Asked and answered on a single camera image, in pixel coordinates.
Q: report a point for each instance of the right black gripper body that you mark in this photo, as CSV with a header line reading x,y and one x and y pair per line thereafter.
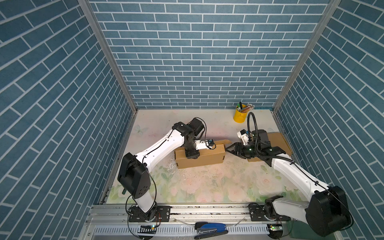
x,y
245,151

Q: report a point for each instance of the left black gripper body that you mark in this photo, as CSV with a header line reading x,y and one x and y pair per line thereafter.
x,y
191,151

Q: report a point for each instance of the cardboard sheet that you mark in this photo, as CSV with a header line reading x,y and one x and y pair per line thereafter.
x,y
207,157

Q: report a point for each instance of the cardboard box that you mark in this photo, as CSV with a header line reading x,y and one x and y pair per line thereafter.
x,y
279,141

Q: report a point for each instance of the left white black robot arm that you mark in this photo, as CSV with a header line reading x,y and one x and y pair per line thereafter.
x,y
135,170

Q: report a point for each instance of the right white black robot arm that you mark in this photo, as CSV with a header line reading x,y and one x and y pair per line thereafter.
x,y
325,210

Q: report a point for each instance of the green box at front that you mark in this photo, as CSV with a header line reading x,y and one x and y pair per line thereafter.
x,y
300,230

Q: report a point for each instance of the yellow pen cup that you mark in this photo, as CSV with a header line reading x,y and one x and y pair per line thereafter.
x,y
240,117

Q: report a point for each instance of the pens in cup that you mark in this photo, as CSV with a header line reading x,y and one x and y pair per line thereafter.
x,y
244,108

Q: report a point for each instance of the blue black stapler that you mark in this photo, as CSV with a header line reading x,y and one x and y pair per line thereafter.
x,y
208,230

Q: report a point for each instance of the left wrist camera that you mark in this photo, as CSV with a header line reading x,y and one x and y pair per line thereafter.
x,y
205,144

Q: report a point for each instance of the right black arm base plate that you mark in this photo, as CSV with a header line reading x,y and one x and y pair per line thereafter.
x,y
259,213

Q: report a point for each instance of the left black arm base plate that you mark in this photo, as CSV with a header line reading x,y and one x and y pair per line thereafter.
x,y
159,213

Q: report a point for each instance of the aluminium front rail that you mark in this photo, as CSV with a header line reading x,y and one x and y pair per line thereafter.
x,y
110,222

